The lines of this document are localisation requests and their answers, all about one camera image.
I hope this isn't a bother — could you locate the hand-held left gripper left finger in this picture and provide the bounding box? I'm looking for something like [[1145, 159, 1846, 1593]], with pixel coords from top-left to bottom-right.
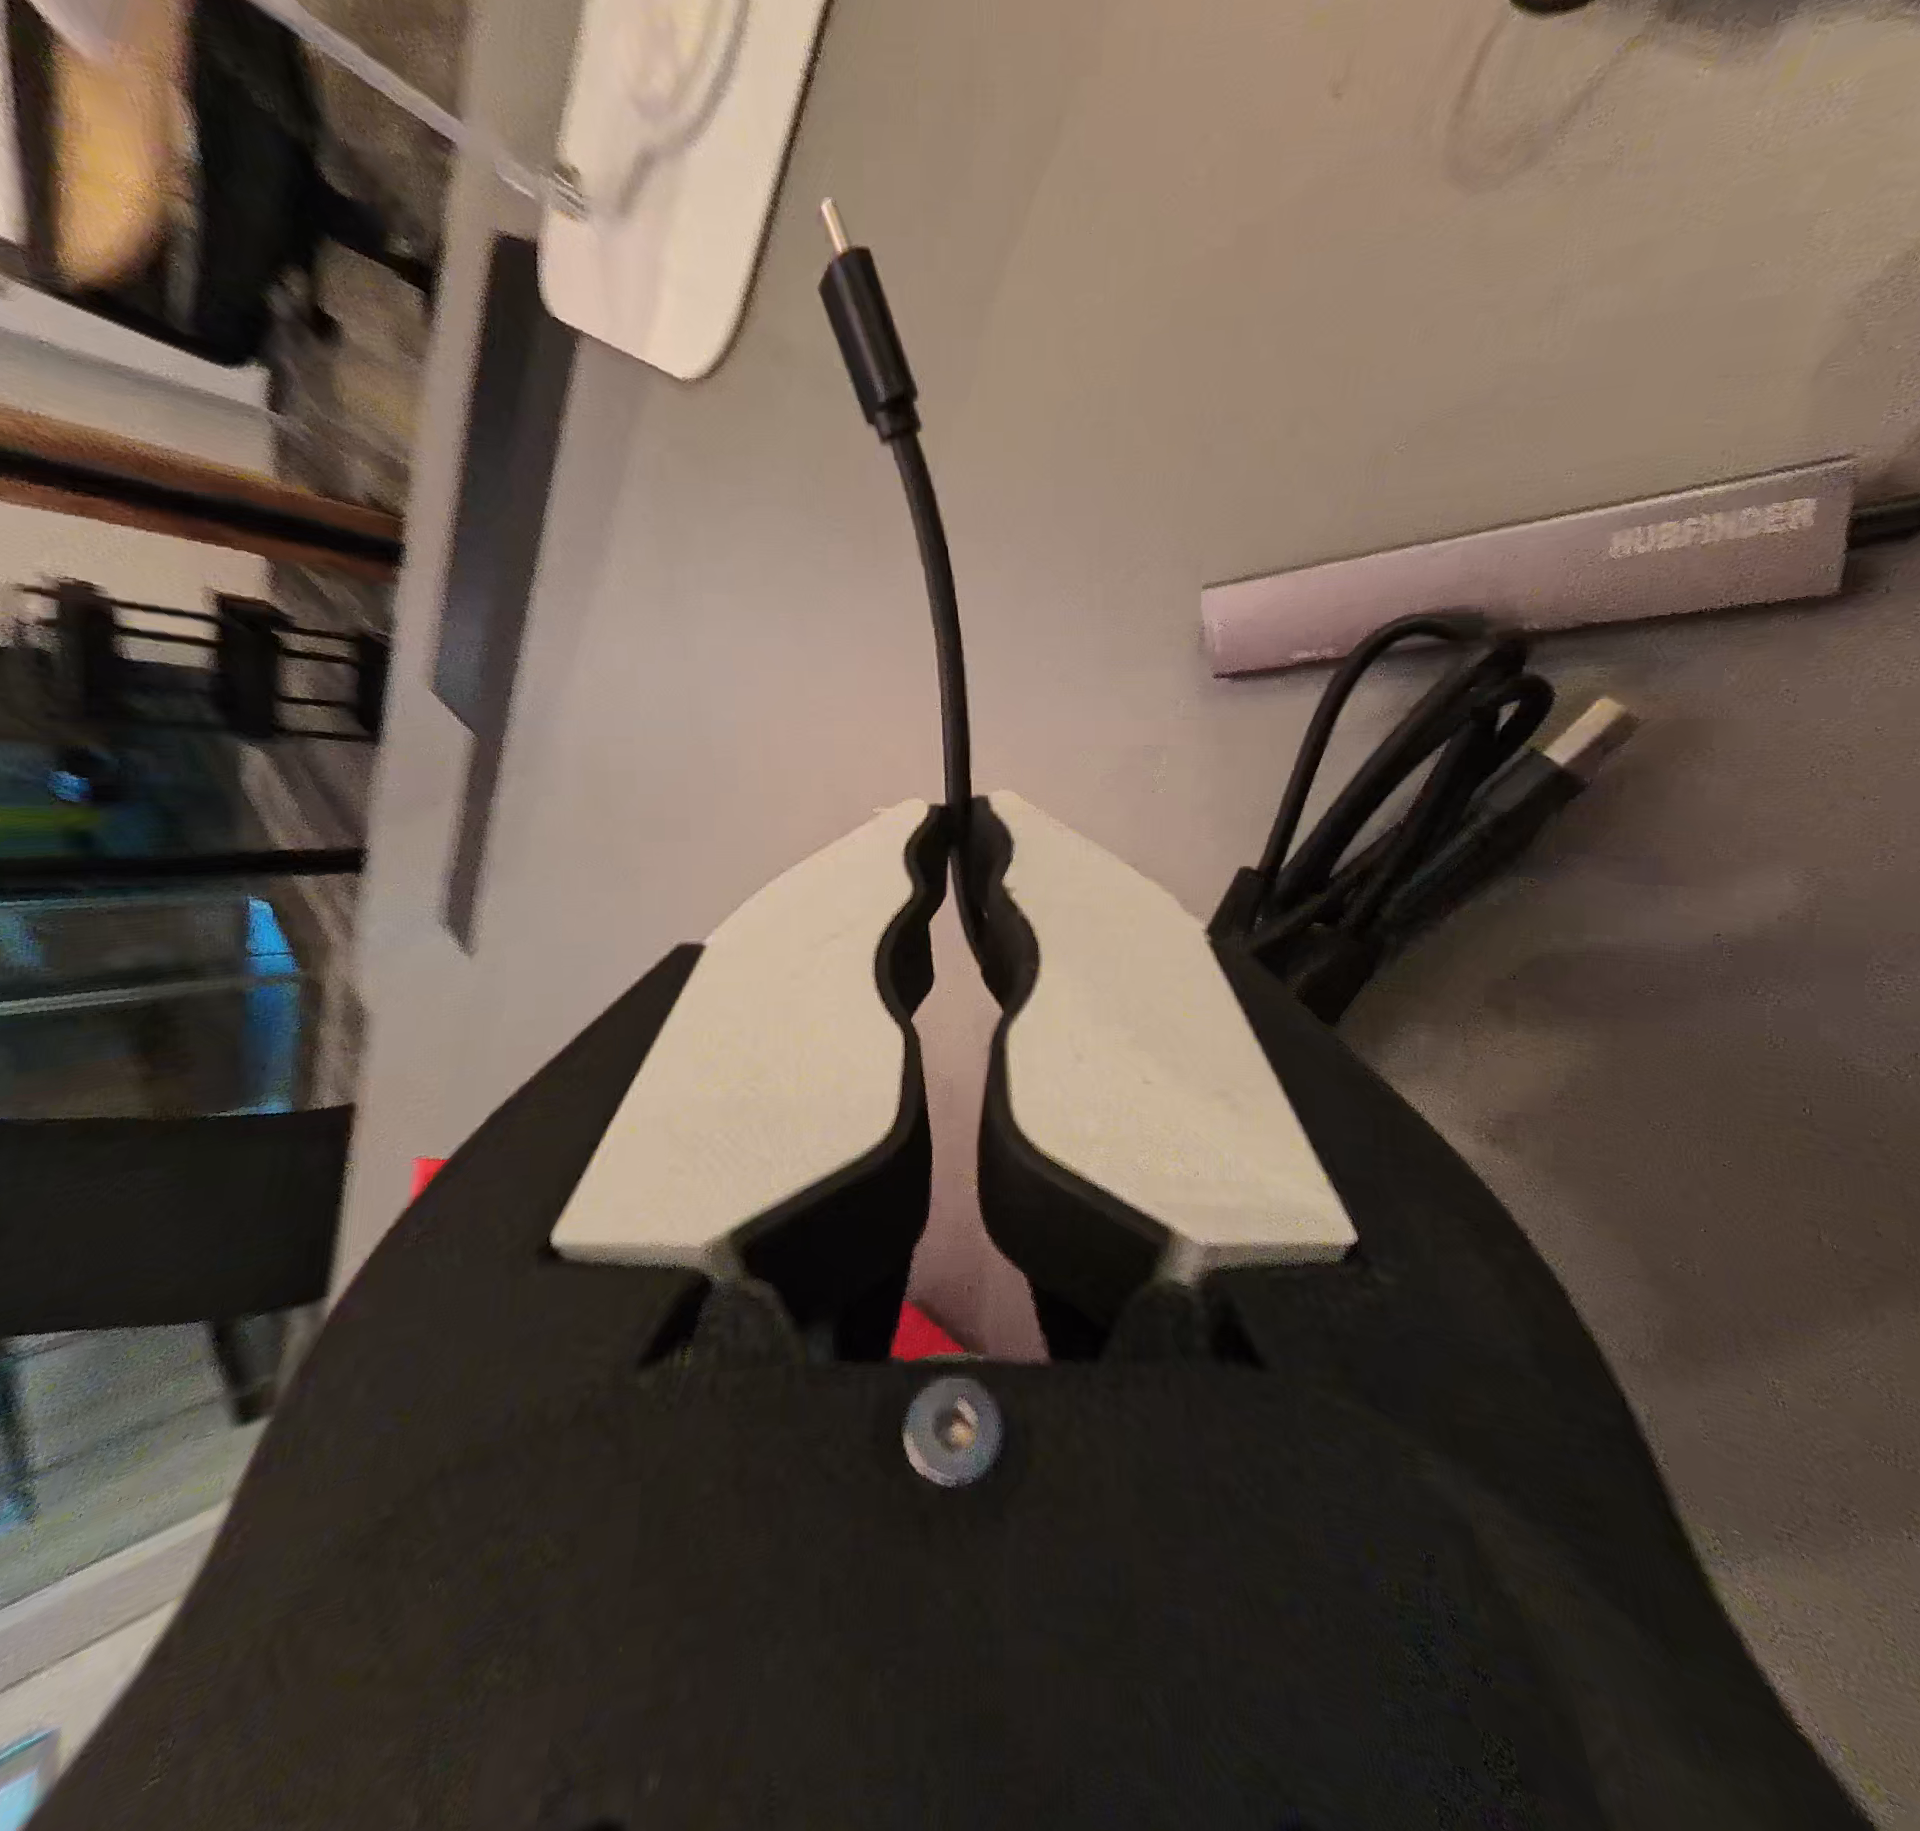
[[550, 799, 945, 1357]]

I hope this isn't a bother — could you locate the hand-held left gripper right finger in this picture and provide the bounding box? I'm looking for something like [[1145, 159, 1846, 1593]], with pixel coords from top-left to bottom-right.
[[967, 790, 1363, 1357]]

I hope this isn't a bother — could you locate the red plastic bin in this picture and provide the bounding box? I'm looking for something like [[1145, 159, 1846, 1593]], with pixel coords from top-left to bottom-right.
[[404, 1155, 963, 1362]]

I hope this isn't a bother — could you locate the long silver usb hub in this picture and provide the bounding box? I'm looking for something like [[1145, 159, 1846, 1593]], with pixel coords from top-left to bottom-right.
[[1199, 455, 1864, 681]]

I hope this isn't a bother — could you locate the black usb-c cable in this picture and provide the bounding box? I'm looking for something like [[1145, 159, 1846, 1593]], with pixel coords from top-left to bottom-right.
[[815, 199, 1637, 1023]]

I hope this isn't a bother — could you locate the black metal cart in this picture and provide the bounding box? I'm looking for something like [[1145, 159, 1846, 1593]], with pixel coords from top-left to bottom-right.
[[0, 579, 396, 750]]

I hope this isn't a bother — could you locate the white document stand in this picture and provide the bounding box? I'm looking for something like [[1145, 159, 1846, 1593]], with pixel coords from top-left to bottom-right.
[[200, 0, 860, 384]]

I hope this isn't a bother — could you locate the dark table cable flap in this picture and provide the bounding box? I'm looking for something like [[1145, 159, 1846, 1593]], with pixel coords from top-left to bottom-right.
[[435, 233, 582, 951]]

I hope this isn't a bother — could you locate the brown desk black frame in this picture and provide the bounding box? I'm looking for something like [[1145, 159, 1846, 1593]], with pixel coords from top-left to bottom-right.
[[0, 409, 404, 575]]

